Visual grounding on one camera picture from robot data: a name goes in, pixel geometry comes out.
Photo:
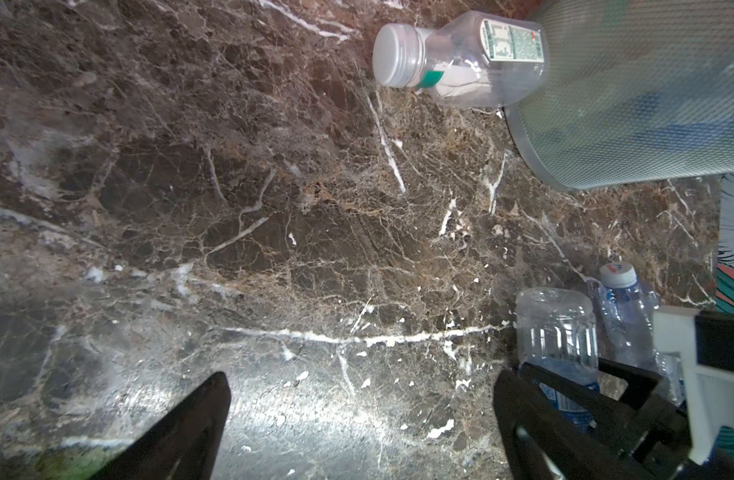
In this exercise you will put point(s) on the grey mesh waste bin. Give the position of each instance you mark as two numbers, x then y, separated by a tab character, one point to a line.
635	91

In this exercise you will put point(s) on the green soda bottle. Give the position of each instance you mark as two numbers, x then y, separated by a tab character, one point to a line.
73	462

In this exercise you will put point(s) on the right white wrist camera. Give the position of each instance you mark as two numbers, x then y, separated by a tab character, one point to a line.
704	343

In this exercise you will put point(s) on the clear bottle white cap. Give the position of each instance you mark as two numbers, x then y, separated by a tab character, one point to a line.
627	304

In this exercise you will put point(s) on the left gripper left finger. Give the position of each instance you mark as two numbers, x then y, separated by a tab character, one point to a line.
184	443

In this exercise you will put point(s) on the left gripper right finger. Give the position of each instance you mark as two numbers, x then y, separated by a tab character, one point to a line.
533	433

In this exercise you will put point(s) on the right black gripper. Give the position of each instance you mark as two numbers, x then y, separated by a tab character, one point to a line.
653	436

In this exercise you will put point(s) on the blue label bottle white cap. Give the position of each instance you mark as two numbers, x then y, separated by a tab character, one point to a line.
556	330

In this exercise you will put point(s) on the clear bottle green cap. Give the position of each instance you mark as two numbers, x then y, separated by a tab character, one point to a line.
478	60

